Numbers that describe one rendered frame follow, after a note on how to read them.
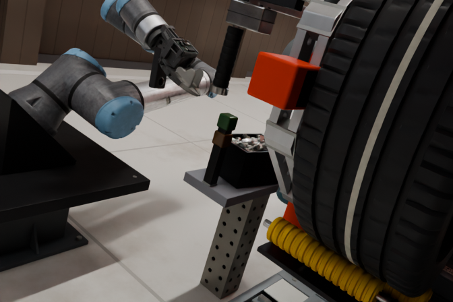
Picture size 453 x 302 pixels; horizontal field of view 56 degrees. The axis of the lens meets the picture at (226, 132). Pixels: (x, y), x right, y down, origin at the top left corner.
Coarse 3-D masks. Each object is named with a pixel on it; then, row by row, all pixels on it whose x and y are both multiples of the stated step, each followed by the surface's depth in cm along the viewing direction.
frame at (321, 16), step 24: (312, 0) 70; (336, 0) 72; (312, 24) 68; (336, 24) 66; (312, 48) 73; (288, 120) 75; (264, 144) 78; (288, 144) 72; (288, 168) 84; (288, 192) 89
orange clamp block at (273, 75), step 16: (256, 64) 65; (272, 64) 63; (288, 64) 61; (304, 64) 64; (256, 80) 65; (272, 80) 63; (288, 80) 61; (304, 80) 63; (256, 96) 65; (272, 96) 63; (288, 96) 62; (304, 96) 65
